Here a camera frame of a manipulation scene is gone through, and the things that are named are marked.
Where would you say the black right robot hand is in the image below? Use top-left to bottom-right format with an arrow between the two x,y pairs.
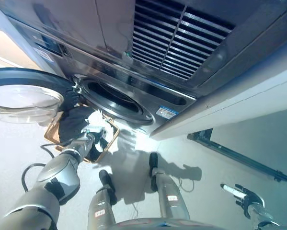
219,183 -> 265,214

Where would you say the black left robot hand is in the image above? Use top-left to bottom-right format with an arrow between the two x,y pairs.
82,124 -> 110,151

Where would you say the white cloth garment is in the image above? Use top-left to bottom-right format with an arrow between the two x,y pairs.
85,109 -> 113,137

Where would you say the tan wicker laundry basket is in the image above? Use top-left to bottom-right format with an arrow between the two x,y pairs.
44,103 -> 120,164

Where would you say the grey front-load washing machine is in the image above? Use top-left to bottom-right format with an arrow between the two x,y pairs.
8,16 -> 197,135

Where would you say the black garment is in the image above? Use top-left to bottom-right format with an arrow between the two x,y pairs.
58,106 -> 110,162

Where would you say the silver left robot leg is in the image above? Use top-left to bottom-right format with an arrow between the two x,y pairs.
87,169 -> 119,230

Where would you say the silver robot leg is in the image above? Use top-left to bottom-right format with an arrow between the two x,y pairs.
149,152 -> 191,220
87,169 -> 119,230

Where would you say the silver right robot leg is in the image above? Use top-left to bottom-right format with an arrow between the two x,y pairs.
149,152 -> 191,220

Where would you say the round glass washer door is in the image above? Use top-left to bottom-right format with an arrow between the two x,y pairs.
0,67 -> 80,125

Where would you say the grey robot torso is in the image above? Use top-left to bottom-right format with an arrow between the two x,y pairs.
112,217 -> 220,230

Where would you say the grey stacked dryer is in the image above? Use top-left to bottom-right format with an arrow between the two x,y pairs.
0,0 -> 287,98

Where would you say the black metal gantry frame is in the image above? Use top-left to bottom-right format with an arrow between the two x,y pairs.
186,128 -> 287,183

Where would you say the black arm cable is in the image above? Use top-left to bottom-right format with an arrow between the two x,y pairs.
22,143 -> 62,192

